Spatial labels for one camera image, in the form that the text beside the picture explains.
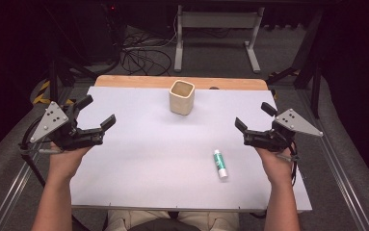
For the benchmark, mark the black computer case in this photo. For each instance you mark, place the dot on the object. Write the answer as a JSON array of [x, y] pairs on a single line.
[[103, 32]]

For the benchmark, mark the black metal stand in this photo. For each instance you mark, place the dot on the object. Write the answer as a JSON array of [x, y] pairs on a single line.
[[315, 83]]

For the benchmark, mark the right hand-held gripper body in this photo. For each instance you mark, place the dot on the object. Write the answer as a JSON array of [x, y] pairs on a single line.
[[268, 139]]

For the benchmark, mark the beige square cup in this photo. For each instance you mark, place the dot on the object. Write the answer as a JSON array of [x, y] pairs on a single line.
[[181, 101]]

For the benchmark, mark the yellow and black hazard tape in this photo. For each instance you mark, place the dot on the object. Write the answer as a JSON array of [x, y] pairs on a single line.
[[40, 97]]

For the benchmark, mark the grey metal stand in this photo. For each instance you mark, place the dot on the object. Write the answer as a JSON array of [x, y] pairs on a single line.
[[217, 20]]

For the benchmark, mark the white table mat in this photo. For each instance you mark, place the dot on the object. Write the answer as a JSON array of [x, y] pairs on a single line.
[[159, 154]]

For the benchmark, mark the wooden table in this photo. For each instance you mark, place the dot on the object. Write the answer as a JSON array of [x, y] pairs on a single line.
[[134, 82]]

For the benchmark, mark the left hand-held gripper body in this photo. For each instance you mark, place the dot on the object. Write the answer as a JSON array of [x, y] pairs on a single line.
[[76, 138]]

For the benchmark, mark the person's right hand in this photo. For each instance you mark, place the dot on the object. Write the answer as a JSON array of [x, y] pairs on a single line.
[[278, 166]]

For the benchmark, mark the green and white tube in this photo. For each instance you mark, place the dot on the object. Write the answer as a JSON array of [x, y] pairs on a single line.
[[220, 164]]

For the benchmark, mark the person's beige pants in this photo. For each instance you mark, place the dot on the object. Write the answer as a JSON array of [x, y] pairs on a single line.
[[198, 221]]

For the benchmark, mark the person's left hand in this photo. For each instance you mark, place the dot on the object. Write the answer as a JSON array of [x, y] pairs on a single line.
[[63, 163]]

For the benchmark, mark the aluminium floor rail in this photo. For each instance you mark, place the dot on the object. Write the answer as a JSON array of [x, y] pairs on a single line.
[[339, 173], [15, 189]]

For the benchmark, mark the black tripod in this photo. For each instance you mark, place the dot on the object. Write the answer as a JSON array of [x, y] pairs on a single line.
[[54, 77]]

